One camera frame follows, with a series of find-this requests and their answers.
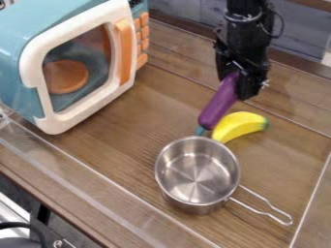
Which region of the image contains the clear acrylic barrier panel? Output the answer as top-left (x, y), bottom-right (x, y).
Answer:
top-left (0, 106), bottom-right (220, 248)

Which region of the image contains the yellow toy banana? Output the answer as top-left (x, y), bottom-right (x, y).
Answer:
top-left (211, 111), bottom-right (269, 143)

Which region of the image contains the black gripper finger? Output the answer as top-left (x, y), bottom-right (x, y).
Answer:
top-left (216, 48), bottom-right (235, 80)
top-left (235, 62), bottom-right (269, 101)

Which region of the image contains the silver pot with wire handle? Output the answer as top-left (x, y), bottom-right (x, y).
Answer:
top-left (153, 136), bottom-right (293, 227)

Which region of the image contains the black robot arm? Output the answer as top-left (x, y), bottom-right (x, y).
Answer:
top-left (213, 0), bottom-right (284, 100)

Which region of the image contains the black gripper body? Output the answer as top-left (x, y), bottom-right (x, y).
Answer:
top-left (212, 13), bottom-right (275, 74)

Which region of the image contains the purple toy eggplant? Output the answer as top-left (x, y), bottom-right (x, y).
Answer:
top-left (195, 73), bottom-right (239, 136)

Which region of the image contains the black cable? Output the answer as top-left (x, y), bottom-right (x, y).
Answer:
top-left (0, 221), bottom-right (47, 248)

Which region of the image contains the blue toy microwave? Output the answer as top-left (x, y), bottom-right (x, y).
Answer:
top-left (0, 0), bottom-right (149, 135)

